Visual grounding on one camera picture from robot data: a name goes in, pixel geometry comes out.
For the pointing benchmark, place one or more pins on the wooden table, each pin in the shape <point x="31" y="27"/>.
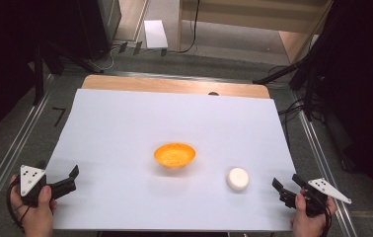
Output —
<point x="161" y="85"/>

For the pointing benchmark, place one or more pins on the small dark table knob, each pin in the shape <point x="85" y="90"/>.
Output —
<point x="213" y="94"/>

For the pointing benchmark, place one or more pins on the metal floor rail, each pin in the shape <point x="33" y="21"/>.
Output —
<point x="7" y="161"/>
<point x="322" y="164"/>

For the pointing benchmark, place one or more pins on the black metal stand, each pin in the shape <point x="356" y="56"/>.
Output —
<point x="309" y="82"/>
<point x="38" y="75"/>

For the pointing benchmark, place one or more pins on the white round cake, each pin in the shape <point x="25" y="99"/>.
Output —
<point x="238" y="178"/>

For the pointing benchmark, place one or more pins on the person's left hand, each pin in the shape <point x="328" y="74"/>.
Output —
<point x="36" y="220"/>

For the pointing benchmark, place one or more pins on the dark curtain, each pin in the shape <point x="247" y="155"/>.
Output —
<point x="365" y="82"/>
<point x="7" y="49"/>

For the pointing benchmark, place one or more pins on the black cabinet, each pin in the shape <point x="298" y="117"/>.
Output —
<point x="102" y="23"/>

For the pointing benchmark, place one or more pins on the light wooden shelf unit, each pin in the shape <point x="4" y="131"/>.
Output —
<point x="257" y="16"/>

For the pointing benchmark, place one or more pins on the orange bowl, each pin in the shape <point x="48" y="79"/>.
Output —
<point x="174" y="155"/>

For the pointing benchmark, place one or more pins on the white flat board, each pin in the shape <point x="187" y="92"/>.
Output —
<point x="155" y="34"/>

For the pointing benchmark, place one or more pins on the person's right hand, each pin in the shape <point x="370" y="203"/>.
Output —
<point x="308" y="227"/>

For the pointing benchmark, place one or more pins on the white table sheet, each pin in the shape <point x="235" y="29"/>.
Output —
<point x="141" y="125"/>

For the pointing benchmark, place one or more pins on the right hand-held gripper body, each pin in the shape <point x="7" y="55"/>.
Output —
<point x="326" y="189"/>

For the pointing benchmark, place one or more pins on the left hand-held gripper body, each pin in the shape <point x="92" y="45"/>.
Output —
<point x="31" y="179"/>

